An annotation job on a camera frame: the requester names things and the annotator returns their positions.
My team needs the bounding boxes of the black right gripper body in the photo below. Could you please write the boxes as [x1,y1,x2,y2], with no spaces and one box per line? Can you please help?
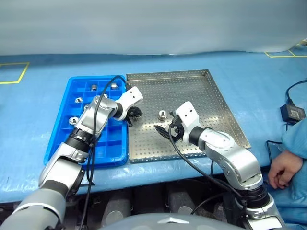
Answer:
[169,116,185,142]

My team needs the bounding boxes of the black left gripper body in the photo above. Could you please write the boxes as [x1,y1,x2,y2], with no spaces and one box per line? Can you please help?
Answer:
[124,107,136,120]

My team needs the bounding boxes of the blue plastic compartment tray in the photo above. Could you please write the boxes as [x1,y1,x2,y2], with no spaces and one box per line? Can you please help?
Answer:
[43,75,129,168]

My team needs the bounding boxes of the perforated steel tray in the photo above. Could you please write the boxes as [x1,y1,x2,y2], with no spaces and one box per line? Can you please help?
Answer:
[126,69,251,164]

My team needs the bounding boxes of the person's bare hand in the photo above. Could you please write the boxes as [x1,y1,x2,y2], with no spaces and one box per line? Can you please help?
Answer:
[267,150,304,189]

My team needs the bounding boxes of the dark rounded shape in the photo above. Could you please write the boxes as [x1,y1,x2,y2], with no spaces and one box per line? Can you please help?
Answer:
[100,189,132,228]
[166,184,195,215]

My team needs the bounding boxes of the grey robot torso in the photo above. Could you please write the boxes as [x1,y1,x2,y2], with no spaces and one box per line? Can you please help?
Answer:
[98,213,243,230]

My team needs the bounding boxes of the black power adapter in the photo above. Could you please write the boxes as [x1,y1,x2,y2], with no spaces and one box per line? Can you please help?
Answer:
[280,103,306,125]

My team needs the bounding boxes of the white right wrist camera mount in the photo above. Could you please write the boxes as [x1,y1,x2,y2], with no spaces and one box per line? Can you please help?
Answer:
[175,101,201,144]

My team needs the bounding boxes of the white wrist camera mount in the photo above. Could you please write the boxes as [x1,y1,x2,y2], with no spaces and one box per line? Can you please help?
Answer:
[175,101,201,144]
[116,86,144,120]

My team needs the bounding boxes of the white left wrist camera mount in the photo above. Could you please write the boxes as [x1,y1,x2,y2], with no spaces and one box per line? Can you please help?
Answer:
[116,86,144,120]

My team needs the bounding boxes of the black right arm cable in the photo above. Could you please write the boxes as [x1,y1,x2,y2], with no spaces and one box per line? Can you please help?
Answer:
[167,124,248,216]

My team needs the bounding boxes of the black adapter cable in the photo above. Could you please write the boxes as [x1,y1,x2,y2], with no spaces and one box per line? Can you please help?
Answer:
[265,122,291,168]
[285,79,307,106]

